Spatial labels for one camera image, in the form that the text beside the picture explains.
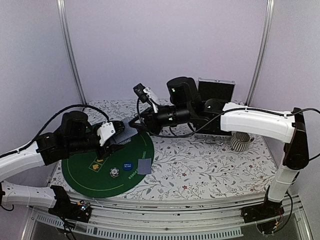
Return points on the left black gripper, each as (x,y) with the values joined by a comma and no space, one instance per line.
(106,152)

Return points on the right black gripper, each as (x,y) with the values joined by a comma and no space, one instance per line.
(151,125)

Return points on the blue playing card deck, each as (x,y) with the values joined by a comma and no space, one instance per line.
(125,136)

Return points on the blue small blind button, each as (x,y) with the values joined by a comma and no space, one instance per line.
(128,166)

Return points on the blue playing card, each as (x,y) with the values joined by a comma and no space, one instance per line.
(126,122)
(144,166)

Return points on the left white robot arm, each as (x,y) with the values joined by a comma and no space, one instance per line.
(74,136)

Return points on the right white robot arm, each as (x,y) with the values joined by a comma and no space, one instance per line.
(218,117)

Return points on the round green poker mat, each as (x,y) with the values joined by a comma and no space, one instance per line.
(90,176)

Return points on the floral white tablecloth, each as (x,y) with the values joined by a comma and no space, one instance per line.
(191,169)

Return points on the aluminium poker chip case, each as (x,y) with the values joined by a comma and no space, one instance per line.
(219,90)

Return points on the striped ceramic mug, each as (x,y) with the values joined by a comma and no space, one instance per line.
(240,141)

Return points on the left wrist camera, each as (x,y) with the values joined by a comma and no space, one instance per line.
(105,131)

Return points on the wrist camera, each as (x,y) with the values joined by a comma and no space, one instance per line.
(145,94)
(105,131)

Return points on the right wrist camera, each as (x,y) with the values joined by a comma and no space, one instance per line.
(145,94)

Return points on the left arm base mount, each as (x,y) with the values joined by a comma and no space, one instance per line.
(80,211)

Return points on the front aluminium rail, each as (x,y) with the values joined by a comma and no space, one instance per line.
(200,219)

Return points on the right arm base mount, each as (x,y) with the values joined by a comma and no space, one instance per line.
(266,210)

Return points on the left aluminium frame post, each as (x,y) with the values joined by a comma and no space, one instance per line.
(61,8)

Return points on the aluminium frame post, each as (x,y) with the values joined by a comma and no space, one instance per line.
(61,8)
(270,4)

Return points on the right aluminium frame post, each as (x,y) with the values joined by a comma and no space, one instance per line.
(270,4)

